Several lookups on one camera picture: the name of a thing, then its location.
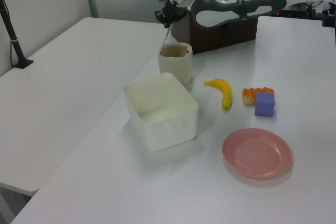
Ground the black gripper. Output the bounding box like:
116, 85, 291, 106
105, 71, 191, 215
154, 0, 188, 30

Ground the small white lidded trash can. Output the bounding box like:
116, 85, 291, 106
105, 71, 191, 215
157, 24, 194, 86

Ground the dark brown wooden box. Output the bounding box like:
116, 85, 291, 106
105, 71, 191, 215
171, 8, 259, 55

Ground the yellow toy banana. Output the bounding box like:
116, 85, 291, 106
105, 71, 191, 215
204, 78, 234, 111

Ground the toy bread loaf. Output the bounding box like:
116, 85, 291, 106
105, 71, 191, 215
241, 87, 276, 106

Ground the cream plastic storage box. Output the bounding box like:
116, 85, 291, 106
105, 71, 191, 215
123, 72, 200, 153

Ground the purple foam cube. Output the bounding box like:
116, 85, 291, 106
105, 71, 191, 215
254, 92, 276, 118

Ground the black control box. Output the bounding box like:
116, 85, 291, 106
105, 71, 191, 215
277, 3, 324, 20

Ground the pink plastic plate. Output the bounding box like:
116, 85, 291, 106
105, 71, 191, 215
222, 127, 293, 180

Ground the black camera pole stand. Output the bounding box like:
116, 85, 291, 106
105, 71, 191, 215
0, 0, 35, 70

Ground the black clamp mount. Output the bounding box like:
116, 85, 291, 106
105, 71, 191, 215
321, 1, 336, 28

